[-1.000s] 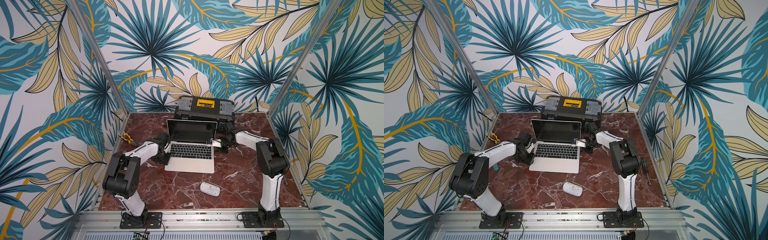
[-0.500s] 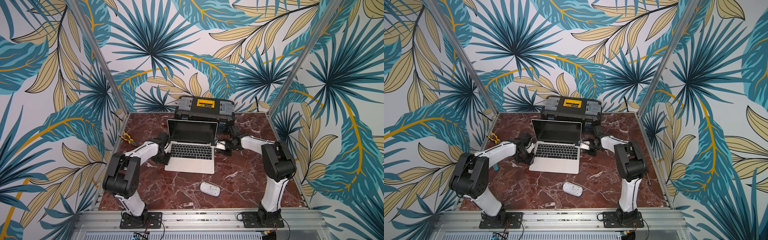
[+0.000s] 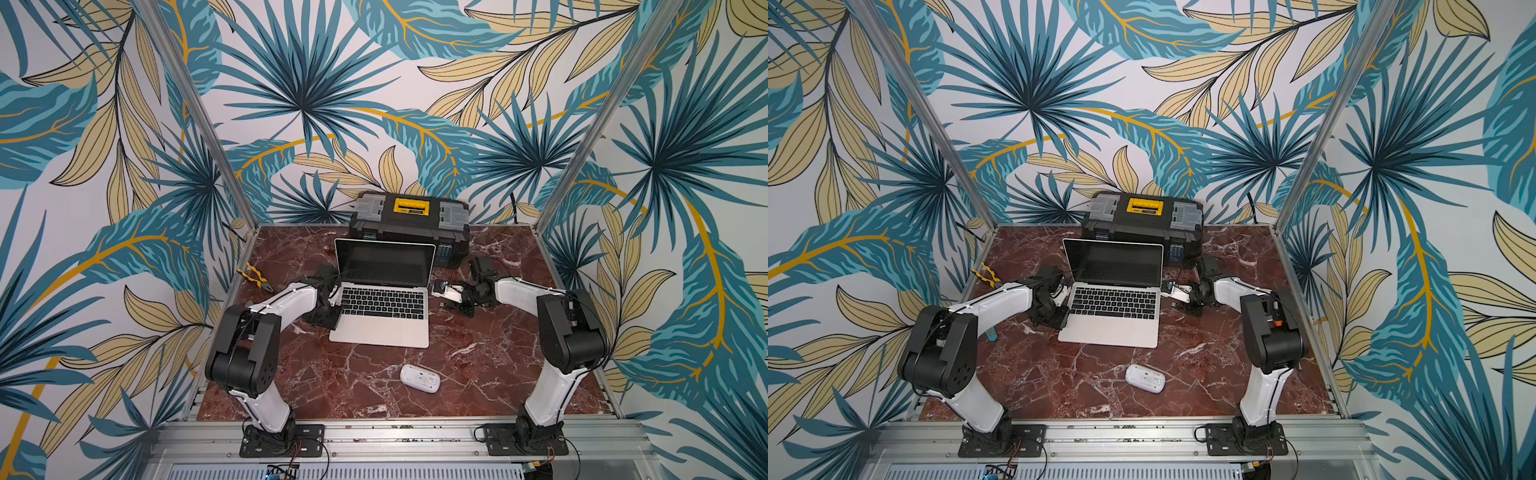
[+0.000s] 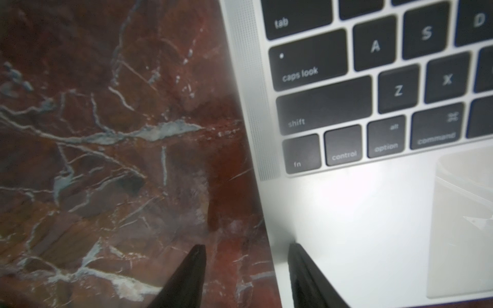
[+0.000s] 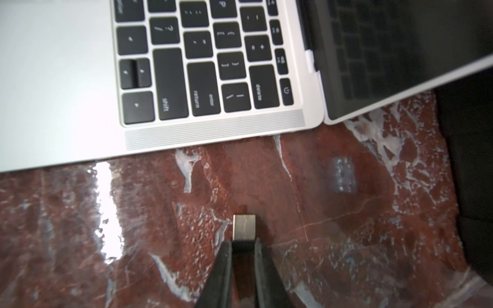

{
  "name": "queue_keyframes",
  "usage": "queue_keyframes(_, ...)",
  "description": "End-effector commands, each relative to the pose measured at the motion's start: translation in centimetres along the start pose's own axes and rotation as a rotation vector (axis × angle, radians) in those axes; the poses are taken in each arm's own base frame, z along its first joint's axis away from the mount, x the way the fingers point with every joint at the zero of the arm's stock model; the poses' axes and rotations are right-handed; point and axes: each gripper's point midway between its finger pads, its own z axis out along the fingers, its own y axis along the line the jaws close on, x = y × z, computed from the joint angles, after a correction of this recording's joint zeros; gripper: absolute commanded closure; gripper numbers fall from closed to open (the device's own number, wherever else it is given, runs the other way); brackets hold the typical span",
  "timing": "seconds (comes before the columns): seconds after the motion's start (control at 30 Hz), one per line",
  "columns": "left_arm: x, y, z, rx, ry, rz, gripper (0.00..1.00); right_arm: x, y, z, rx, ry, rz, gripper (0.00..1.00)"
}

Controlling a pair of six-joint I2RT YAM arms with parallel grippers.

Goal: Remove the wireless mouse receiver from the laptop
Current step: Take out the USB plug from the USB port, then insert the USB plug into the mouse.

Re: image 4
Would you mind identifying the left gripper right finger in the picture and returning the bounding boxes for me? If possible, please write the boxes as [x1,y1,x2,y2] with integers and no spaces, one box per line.
[288,243,349,308]

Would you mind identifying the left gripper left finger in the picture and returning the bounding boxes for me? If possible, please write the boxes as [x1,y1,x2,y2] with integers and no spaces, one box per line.
[148,245,207,308]

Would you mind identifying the silver laptop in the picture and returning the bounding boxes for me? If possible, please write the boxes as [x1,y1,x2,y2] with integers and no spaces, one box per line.
[220,1,492,307]

